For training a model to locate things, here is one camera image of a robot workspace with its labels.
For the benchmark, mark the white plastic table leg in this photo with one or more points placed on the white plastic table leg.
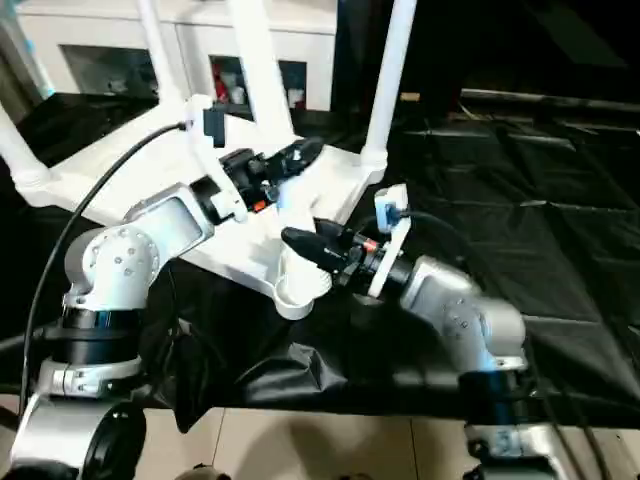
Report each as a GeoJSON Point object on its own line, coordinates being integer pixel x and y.
{"type": "Point", "coordinates": [160, 60]}
{"type": "Point", "coordinates": [390, 75]}
{"type": "Point", "coordinates": [15, 145]}
{"type": "Point", "coordinates": [265, 75]}

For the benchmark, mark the white plastic table top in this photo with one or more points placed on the white plastic table top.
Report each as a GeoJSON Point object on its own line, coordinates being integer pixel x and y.
{"type": "Point", "coordinates": [240, 240]}

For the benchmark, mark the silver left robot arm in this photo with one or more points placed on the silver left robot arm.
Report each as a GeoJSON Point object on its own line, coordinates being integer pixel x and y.
{"type": "Point", "coordinates": [125, 250]}

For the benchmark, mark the dark metal bar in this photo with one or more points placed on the dark metal bar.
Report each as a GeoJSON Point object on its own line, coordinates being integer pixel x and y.
{"type": "Point", "coordinates": [550, 98]}

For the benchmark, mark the grey brown curtain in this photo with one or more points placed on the grey brown curtain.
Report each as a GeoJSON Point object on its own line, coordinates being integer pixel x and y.
{"type": "Point", "coordinates": [15, 75]}

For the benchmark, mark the black cabinet with gold label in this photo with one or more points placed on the black cabinet with gold label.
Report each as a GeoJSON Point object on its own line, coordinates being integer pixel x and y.
{"type": "Point", "coordinates": [360, 50]}

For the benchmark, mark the black mat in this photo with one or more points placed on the black mat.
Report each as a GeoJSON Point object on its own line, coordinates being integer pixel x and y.
{"type": "Point", "coordinates": [525, 250]}

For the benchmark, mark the white jar red base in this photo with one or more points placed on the white jar red base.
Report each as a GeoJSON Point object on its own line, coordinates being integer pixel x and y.
{"type": "Point", "coordinates": [296, 99]}

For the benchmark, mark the red bottle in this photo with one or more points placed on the red bottle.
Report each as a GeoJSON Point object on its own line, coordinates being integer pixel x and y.
{"type": "Point", "coordinates": [218, 80]}

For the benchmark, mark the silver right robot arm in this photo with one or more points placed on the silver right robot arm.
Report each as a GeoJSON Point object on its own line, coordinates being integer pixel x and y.
{"type": "Point", "coordinates": [460, 300]}

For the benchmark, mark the white sideboard cabinet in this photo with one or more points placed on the white sideboard cabinet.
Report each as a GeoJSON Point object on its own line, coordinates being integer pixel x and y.
{"type": "Point", "coordinates": [100, 30]}

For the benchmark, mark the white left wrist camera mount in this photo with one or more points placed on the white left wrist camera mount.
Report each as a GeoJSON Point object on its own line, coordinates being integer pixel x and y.
{"type": "Point", "coordinates": [195, 120]}

